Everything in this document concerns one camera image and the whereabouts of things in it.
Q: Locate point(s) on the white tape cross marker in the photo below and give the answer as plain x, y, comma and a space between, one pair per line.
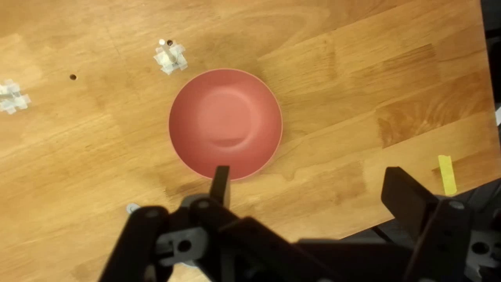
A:
11, 98
169, 57

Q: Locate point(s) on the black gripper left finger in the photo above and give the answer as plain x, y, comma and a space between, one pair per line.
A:
219, 182

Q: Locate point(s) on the yellow tape strip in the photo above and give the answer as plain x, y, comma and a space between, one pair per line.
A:
446, 175

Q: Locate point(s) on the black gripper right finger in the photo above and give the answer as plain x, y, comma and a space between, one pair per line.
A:
404, 197

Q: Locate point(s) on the pink bowl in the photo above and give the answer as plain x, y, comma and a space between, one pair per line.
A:
224, 120

